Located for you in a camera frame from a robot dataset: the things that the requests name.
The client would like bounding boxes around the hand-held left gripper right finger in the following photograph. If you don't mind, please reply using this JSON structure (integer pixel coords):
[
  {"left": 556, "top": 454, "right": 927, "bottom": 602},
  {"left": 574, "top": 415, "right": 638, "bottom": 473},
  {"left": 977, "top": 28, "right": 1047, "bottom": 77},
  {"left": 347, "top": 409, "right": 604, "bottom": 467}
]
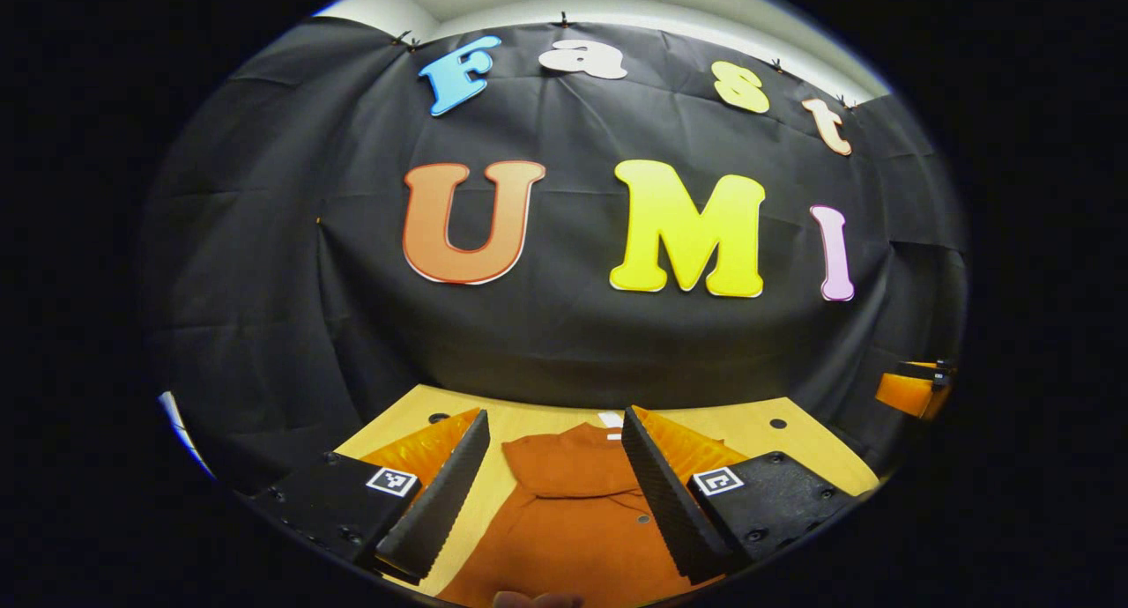
[{"left": 621, "top": 404, "right": 857, "bottom": 584}]

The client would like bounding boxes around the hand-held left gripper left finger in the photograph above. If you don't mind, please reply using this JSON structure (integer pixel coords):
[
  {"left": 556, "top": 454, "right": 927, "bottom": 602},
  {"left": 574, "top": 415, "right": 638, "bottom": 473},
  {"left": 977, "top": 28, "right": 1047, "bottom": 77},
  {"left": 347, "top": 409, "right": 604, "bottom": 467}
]
[{"left": 249, "top": 407, "right": 492, "bottom": 584}]

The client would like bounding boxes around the orange long-sleeved shirt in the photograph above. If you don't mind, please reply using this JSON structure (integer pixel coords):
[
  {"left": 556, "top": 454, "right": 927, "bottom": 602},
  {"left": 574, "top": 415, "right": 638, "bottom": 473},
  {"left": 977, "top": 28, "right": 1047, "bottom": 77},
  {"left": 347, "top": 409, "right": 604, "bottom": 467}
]
[{"left": 436, "top": 423, "right": 732, "bottom": 608}]

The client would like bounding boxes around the black backdrop cloth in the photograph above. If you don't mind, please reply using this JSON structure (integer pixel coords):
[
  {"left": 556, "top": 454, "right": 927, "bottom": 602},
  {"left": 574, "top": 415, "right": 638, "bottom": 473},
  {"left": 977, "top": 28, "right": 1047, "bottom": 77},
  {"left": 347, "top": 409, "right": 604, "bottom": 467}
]
[{"left": 141, "top": 18, "right": 970, "bottom": 494}]

